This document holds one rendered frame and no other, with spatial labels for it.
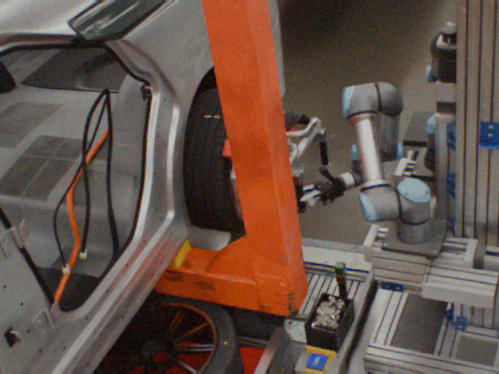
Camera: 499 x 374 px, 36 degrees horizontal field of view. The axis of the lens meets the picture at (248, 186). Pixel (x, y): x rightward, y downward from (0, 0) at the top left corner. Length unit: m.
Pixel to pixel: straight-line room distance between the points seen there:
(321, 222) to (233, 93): 2.01
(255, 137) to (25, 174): 1.27
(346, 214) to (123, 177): 1.66
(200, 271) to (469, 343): 1.20
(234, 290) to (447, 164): 1.00
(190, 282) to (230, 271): 0.21
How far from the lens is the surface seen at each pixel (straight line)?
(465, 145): 2.96
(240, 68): 2.54
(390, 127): 3.17
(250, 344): 3.47
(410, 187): 2.94
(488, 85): 2.80
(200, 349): 3.21
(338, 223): 4.46
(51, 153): 3.61
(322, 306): 3.16
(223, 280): 3.20
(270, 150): 2.67
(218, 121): 3.29
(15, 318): 2.48
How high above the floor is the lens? 2.79
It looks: 35 degrees down
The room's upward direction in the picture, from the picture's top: 10 degrees counter-clockwise
